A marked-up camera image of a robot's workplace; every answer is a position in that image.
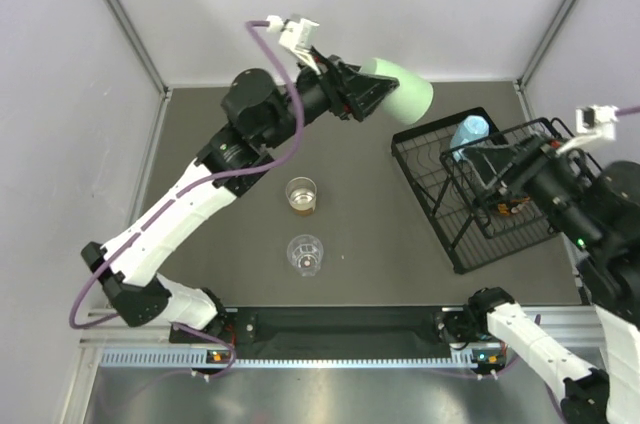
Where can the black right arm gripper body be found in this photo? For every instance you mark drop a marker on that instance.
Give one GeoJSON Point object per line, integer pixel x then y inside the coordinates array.
{"type": "Point", "coordinates": [545, 175]}

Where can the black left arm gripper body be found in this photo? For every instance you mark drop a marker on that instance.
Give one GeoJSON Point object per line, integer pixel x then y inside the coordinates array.
{"type": "Point", "coordinates": [339, 101]}

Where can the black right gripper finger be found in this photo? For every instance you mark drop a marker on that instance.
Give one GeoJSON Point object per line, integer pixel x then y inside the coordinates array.
{"type": "Point", "coordinates": [484, 182]}
{"type": "Point", "coordinates": [494, 164]}

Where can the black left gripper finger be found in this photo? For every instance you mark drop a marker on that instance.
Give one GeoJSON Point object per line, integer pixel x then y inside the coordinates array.
{"type": "Point", "coordinates": [350, 78]}
{"type": "Point", "coordinates": [363, 102]}

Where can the light blue ceramic mug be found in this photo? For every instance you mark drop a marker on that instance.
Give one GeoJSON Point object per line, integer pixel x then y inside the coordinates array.
{"type": "Point", "coordinates": [472, 128]}

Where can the mint green cup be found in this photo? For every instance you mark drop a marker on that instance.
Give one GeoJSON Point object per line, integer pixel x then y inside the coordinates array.
{"type": "Point", "coordinates": [413, 97]}

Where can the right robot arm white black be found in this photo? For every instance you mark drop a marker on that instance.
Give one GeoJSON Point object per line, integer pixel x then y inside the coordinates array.
{"type": "Point", "coordinates": [599, 213]}

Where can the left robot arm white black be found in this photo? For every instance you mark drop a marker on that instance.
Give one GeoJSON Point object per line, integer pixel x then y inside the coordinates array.
{"type": "Point", "coordinates": [260, 117]}

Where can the steel tumbler with cork base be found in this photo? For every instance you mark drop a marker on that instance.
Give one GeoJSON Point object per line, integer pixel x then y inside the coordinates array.
{"type": "Point", "coordinates": [301, 193]}

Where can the clear plastic glass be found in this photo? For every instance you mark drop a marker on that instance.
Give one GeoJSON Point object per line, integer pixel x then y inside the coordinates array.
{"type": "Point", "coordinates": [305, 253]}

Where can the black wire dish rack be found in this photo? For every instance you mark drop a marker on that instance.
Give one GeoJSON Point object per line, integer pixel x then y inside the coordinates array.
{"type": "Point", "coordinates": [470, 233]}

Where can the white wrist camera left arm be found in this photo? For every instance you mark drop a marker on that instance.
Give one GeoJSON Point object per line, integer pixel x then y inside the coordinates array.
{"type": "Point", "coordinates": [296, 35]}

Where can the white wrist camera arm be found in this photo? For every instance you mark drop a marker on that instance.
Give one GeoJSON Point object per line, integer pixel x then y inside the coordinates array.
{"type": "Point", "coordinates": [296, 35]}
{"type": "Point", "coordinates": [595, 127]}

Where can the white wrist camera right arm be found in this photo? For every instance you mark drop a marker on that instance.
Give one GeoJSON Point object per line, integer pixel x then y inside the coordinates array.
{"type": "Point", "coordinates": [595, 127]}

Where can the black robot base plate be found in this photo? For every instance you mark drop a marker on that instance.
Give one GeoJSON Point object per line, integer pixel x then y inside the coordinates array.
{"type": "Point", "coordinates": [342, 333]}

